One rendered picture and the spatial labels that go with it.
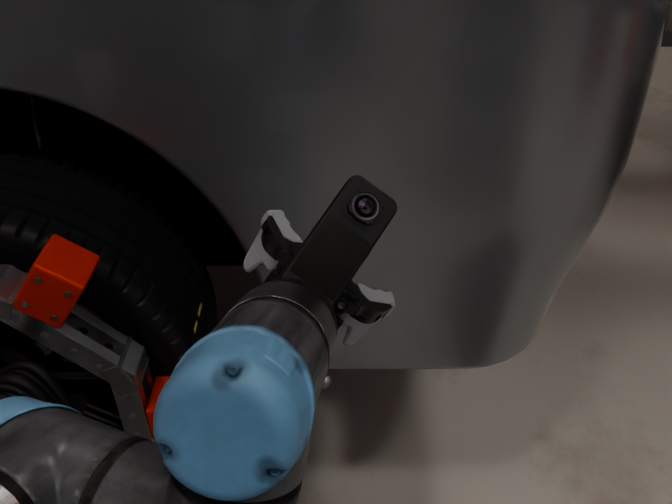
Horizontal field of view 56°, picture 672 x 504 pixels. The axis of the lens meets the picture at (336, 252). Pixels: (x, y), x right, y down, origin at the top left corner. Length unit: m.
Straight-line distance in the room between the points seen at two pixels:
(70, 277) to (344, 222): 0.50
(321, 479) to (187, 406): 1.70
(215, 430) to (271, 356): 0.04
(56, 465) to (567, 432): 1.93
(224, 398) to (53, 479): 0.15
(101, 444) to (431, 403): 1.84
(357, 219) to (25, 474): 0.27
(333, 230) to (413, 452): 1.63
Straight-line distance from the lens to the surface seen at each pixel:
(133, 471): 0.41
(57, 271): 0.90
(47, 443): 0.44
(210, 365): 0.31
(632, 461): 2.23
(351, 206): 0.48
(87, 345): 0.97
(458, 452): 2.09
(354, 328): 0.59
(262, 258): 0.58
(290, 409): 0.31
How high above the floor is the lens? 1.65
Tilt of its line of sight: 36 degrees down
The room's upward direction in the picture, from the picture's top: straight up
